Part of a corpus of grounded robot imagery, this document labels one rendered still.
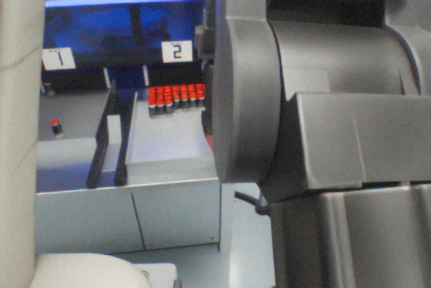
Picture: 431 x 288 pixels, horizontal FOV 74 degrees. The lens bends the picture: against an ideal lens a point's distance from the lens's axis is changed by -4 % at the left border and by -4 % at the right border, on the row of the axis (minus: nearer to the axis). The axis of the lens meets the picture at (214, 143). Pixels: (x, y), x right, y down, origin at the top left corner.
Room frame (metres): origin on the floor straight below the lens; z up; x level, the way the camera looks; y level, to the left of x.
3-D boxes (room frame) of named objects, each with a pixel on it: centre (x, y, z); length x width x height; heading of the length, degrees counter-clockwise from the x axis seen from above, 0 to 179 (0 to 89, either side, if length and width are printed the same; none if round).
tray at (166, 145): (0.66, 0.08, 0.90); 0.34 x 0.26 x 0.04; 9
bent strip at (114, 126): (0.56, 0.24, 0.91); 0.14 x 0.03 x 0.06; 7
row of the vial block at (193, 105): (0.74, 0.09, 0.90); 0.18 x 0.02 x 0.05; 99
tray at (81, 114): (0.72, 0.43, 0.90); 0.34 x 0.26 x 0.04; 8
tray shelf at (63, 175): (0.67, 0.26, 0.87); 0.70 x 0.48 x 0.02; 98
